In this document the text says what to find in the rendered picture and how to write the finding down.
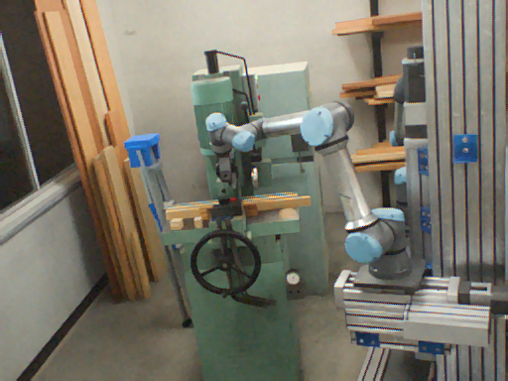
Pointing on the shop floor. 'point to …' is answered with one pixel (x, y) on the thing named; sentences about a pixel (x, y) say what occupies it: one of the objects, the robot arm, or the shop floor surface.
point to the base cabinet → (246, 326)
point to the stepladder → (139, 152)
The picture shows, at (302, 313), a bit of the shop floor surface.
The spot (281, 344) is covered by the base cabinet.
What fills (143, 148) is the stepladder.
